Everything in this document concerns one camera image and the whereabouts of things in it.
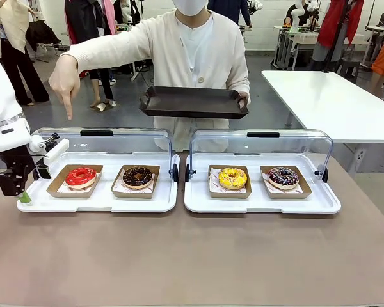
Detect bystander in dark blue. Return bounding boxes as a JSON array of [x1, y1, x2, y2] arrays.
[[207, 0, 254, 29]]

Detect red glazed donut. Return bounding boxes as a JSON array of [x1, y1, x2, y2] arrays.
[[65, 166, 98, 188]]

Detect person torso cream cardigan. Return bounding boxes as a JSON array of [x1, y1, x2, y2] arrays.
[[127, 8, 252, 153]]

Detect black chair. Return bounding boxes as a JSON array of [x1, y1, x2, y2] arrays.
[[25, 21, 63, 63]]

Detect person left hand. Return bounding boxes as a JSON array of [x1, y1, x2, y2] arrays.
[[237, 92, 252, 111]]

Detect chocolate glazed donut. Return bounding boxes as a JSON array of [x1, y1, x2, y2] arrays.
[[122, 166, 154, 191]]

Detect clear display lid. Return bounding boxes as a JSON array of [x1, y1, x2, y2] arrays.
[[30, 127, 175, 180]]

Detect bystander in cream coat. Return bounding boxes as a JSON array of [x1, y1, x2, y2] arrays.
[[0, 0, 51, 107]]

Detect chocolate sprinkled donut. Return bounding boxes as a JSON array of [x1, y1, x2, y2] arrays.
[[267, 166, 300, 191]]

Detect white printed paper liner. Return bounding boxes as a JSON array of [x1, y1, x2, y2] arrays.
[[56, 168, 100, 194], [265, 170, 308, 196], [209, 169, 249, 194], [116, 169, 156, 196]]

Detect clear acrylic bracket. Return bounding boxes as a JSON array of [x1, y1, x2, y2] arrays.
[[189, 129, 335, 180]]

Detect dark brown serving tray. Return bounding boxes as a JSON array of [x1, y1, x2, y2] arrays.
[[138, 85, 250, 120]]

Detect yellow sprinkled donut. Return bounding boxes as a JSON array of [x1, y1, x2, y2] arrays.
[[218, 166, 248, 191]]

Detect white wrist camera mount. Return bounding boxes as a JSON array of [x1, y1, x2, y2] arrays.
[[28, 132, 68, 161]]

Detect person right forearm cream sleeve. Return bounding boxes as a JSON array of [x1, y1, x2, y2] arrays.
[[59, 19, 157, 75]]

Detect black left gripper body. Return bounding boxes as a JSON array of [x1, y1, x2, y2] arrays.
[[0, 153, 36, 197]]

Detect white display tray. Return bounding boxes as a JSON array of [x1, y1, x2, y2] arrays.
[[184, 152, 342, 214], [17, 151, 181, 214]]

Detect bystander in black and pink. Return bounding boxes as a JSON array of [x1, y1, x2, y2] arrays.
[[64, 0, 118, 111]]

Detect person right hand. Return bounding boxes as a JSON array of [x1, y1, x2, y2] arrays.
[[48, 54, 82, 122]]

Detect background grey desk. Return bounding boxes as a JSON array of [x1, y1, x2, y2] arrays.
[[272, 24, 366, 72]]

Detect brown cardboard donut box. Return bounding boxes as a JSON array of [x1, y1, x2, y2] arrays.
[[207, 164, 253, 199], [46, 164, 104, 200], [110, 164, 161, 200], [259, 164, 313, 200]]

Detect person left forearm cream sleeve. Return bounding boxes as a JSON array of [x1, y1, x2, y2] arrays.
[[226, 47, 252, 98]]

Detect white side table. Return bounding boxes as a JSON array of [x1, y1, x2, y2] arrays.
[[260, 70, 384, 175]]

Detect white face mask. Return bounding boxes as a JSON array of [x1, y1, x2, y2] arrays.
[[173, 0, 209, 16]]

